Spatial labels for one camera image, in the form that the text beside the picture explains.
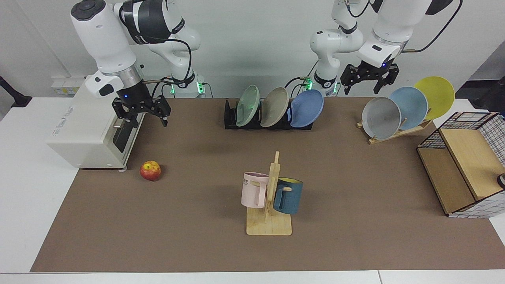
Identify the red yellow apple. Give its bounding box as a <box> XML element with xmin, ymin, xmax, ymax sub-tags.
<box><xmin>140</xmin><ymin>160</ymin><xmax>162</xmax><ymax>182</ymax></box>

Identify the grey plate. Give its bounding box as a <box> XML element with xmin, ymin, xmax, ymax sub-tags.
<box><xmin>361</xmin><ymin>97</ymin><xmax>402</xmax><ymax>140</ymax></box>

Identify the light blue plate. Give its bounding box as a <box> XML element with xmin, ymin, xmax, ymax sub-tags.
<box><xmin>389</xmin><ymin>86</ymin><xmax>428</xmax><ymax>130</ymax></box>

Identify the wooden plate rack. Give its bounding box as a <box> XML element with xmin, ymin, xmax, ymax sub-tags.
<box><xmin>356</xmin><ymin>118</ymin><xmax>433</xmax><ymax>145</ymax></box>

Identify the yellow plate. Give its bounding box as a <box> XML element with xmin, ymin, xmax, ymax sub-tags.
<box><xmin>413</xmin><ymin>76</ymin><xmax>455</xmax><ymax>120</ymax></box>

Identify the black dish rack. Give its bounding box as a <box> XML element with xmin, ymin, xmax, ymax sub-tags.
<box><xmin>224</xmin><ymin>99</ymin><xmax>314</xmax><ymax>131</ymax></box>

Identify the beige plate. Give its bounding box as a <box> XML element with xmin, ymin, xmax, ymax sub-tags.
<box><xmin>260</xmin><ymin>87</ymin><xmax>290</xmax><ymax>128</ymax></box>

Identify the green plate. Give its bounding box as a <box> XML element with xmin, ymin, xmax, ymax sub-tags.
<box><xmin>236</xmin><ymin>85</ymin><xmax>261</xmax><ymax>127</ymax></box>

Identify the pale toaster oven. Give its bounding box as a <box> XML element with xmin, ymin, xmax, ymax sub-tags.
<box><xmin>47</xmin><ymin>75</ymin><xmax>145</xmax><ymax>171</ymax></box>

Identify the pink cup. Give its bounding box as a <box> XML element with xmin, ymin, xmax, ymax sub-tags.
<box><xmin>241</xmin><ymin>172</ymin><xmax>269</xmax><ymax>208</ymax></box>

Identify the dark background object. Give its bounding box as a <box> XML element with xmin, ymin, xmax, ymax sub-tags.
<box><xmin>471</xmin><ymin>77</ymin><xmax>505</xmax><ymax>111</ymax></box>

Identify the dark blue cup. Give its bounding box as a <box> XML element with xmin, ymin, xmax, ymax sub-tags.
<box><xmin>273</xmin><ymin>178</ymin><xmax>303</xmax><ymax>215</ymax></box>

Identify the brown table cloth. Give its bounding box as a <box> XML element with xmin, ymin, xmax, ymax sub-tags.
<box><xmin>30</xmin><ymin>97</ymin><xmax>505</xmax><ymax>273</ymax></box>

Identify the black background object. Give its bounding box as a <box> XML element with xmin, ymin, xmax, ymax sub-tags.
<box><xmin>0</xmin><ymin>76</ymin><xmax>33</xmax><ymax>108</ymax></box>

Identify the wooden cup stand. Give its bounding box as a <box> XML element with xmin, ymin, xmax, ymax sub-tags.
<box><xmin>246</xmin><ymin>151</ymin><xmax>293</xmax><ymax>236</ymax></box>

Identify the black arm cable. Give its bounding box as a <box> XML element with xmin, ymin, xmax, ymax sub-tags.
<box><xmin>134</xmin><ymin>34</ymin><xmax>194</xmax><ymax>97</ymax></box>
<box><xmin>402</xmin><ymin>0</ymin><xmax>463</xmax><ymax>54</ymax></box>

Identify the white wall socket strip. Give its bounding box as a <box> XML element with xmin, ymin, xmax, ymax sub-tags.
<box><xmin>51</xmin><ymin>76</ymin><xmax>86</xmax><ymax>96</ymax></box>

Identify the wire basket with wooden floor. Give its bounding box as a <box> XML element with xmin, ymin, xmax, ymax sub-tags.
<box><xmin>417</xmin><ymin>112</ymin><xmax>505</xmax><ymax>219</ymax></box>

